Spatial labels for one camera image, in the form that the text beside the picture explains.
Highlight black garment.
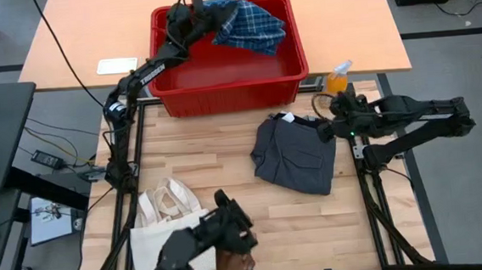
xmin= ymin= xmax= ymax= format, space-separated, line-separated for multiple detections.
xmin=269 ymin=109 xmax=322 ymax=129

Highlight blue plaid shirt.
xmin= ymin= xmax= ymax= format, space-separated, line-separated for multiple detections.
xmin=204 ymin=0 xmax=289 ymax=61

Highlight dark grey shorts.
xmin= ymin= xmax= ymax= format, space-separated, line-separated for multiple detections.
xmin=248 ymin=111 xmax=341 ymax=201

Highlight red plastic laundry bin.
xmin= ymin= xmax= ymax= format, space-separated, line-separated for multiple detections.
xmin=142 ymin=0 xmax=312 ymax=120

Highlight orange spray bottle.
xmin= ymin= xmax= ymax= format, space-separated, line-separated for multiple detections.
xmin=324 ymin=59 xmax=355 ymax=97

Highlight white flat phone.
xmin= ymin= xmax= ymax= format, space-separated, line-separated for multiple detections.
xmin=95 ymin=56 xmax=140 ymax=76

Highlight light wooden desk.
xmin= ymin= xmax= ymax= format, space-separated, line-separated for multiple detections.
xmin=13 ymin=0 xmax=412 ymax=99

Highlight white canvas tote bag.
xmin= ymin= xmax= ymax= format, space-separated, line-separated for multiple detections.
xmin=125 ymin=174 xmax=218 ymax=270

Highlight black power adapter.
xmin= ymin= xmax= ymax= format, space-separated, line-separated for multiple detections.
xmin=31 ymin=148 xmax=66 ymax=172

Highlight white paper sheet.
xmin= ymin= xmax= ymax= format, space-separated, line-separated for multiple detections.
xmin=26 ymin=194 xmax=76 ymax=247

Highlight black aluminium table frame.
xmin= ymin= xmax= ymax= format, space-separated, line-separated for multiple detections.
xmin=68 ymin=77 xmax=437 ymax=270

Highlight long black cable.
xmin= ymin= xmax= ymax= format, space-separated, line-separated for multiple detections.
xmin=30 ymin=0 xmax=104 ymax=113

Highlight thin black floor cable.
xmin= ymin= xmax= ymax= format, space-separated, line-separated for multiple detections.
xmin=21 ymin=113 xmax=104 ymax=171

